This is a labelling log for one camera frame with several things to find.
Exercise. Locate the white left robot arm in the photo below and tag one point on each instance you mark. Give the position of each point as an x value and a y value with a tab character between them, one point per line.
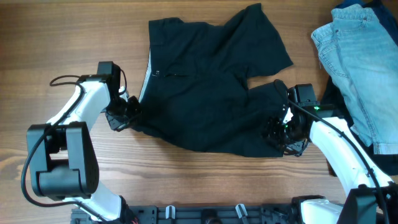
61	167

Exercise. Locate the black shorts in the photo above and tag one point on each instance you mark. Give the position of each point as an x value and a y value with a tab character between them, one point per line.
197	95

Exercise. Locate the light blue denim shorts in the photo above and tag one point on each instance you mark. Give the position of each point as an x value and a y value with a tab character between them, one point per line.
361	58

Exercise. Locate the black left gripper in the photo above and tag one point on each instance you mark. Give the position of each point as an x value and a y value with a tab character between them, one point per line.
136	109

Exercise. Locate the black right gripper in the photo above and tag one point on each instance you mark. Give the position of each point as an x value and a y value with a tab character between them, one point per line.
270	129

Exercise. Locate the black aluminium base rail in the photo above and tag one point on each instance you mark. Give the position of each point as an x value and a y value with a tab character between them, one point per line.
263	214

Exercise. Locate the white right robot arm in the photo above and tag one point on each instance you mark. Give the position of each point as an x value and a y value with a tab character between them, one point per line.
371	195

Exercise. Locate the dark folded garment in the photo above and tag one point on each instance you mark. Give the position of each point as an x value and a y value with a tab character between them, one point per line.
332	96

